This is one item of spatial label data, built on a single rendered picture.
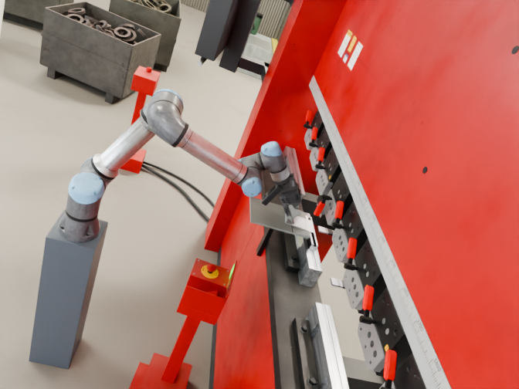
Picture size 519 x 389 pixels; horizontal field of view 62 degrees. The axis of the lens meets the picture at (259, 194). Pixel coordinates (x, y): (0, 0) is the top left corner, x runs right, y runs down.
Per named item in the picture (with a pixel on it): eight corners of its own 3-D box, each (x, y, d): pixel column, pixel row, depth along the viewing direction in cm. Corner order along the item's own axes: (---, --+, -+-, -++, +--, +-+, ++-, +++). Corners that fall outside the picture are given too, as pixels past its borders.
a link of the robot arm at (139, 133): (66, 187, 164) (162, 93, 146) (77, 167, 177) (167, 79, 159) (92, 205, 170) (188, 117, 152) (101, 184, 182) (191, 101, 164)
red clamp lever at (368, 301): (366, 284, 113) (361, 322, 110) (380, 288, 114) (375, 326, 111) (363, 285, 115) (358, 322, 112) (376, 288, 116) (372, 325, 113)
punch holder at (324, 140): (308, 156, 204) (323, 126, 195) (324, 161, 206) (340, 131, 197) (313, 172, 191) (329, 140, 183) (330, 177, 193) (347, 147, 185)
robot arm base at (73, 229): (51, 235, 160) (54, 214, 155) (66, 212, 173) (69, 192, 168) (92, 246, 163) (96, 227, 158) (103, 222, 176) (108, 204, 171)
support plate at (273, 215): (249, 197, 190) (249, 196, 190) (303, 214, 196) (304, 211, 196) (249, 222, 175) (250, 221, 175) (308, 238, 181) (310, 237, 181)
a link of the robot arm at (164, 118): (154, 106, 137) (270, 184, 157) (158, 94, 146) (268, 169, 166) (135, 133, 142) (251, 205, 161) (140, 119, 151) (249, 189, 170)
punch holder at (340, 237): (330, 236, 154) (351, 200, 145) (351, 241, 155) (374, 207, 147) (338, 265, 141) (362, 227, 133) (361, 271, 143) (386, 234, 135)
